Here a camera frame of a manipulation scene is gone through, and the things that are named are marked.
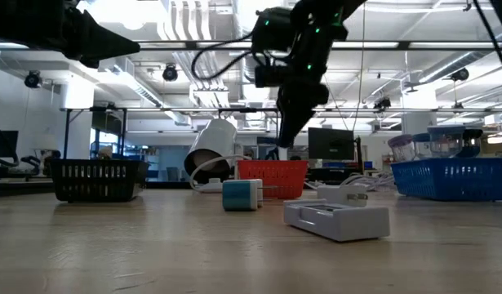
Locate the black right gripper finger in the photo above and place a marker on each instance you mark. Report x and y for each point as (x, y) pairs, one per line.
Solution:
(293, 130)

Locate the white cube wall charger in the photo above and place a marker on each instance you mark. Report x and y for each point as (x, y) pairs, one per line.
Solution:
(342, 195)

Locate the blue white wall charger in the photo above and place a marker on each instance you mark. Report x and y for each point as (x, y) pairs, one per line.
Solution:
(239, 196)

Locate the purple hourglass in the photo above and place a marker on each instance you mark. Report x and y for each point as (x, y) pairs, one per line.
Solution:
(401, 147)

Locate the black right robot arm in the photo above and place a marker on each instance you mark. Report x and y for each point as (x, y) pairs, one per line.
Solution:
(316, 24)

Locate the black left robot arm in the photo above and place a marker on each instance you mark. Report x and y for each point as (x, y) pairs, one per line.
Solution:
(14, 20)

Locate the black computer monitor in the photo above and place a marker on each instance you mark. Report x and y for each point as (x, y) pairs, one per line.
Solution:
(332, 143)
(3, 143)

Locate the red plastic basket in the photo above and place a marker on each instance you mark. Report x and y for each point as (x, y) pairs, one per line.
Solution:
(281, 181)

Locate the black ceiling spotlight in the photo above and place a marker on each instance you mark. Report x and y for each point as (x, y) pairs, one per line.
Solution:
(32, 79)
(460, 74)
(382, 103)
(170, 72)

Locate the white desk lamp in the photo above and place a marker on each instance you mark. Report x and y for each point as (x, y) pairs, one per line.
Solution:
(214, 141)

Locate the person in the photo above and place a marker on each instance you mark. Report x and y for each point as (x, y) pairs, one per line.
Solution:
(105, 152)

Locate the black plastic basket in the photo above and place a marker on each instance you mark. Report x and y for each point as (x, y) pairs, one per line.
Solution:
(95, 194)

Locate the blue plastic basket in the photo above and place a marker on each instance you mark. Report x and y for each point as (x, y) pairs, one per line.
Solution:
(450, 181)

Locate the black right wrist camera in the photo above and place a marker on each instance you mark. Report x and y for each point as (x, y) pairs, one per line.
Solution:
(273, 76)

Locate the black background frame structure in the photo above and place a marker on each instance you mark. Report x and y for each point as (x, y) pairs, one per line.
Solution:
(173, 109)

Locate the black overhead frame bar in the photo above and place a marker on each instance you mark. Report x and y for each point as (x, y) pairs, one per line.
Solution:
(438, 45)

